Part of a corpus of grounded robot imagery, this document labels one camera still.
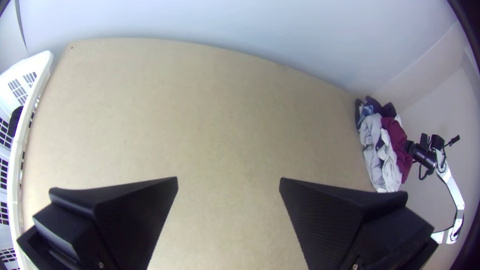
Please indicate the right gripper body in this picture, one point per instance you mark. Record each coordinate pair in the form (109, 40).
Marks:
(423, 155)

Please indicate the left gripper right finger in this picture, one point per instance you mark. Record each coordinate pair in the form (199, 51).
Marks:
(345, 228)

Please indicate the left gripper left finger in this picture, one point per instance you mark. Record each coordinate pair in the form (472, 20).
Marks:
(112, 221)

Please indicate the maroon t-shirt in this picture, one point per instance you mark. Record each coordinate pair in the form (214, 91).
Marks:
(395, 142)

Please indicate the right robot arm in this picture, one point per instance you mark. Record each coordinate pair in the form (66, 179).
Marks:
(452, 187)

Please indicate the heap of clothes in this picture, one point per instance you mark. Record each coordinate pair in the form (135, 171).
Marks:
(371, 150)

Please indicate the black garment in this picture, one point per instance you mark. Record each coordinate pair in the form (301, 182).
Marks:
(15, 120)

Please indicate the white laundry basket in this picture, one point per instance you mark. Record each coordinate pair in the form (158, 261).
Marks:
(35, 67)

